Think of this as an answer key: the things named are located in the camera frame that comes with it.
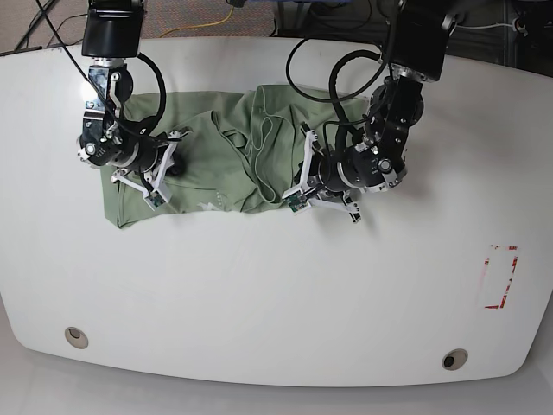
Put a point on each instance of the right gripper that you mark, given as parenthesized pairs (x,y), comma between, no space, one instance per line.
(166,162)

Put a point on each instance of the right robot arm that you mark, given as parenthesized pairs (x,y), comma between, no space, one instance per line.
(141,159)

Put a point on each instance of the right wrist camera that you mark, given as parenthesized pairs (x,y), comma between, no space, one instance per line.
(157,198)

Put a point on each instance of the table grommet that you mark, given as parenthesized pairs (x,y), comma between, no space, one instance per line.
(76,338)
(455,359)

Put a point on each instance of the right table grommet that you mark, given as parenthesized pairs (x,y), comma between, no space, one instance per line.
(455,359)

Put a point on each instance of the left table grommet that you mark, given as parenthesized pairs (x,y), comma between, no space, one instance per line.
(76,338)

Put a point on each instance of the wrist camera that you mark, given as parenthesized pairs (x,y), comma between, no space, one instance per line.
(296,199)
(157,198)

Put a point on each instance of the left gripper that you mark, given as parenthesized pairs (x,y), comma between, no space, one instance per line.
(320,179)

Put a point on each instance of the green t-shirt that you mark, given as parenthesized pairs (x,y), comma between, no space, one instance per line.
(242,153)

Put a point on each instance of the red tape marking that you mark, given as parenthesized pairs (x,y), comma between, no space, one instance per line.
(497,275)

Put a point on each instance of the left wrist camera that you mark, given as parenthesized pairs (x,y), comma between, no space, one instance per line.
(296,199)

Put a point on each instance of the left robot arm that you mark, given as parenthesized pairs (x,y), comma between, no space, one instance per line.
(368,155)

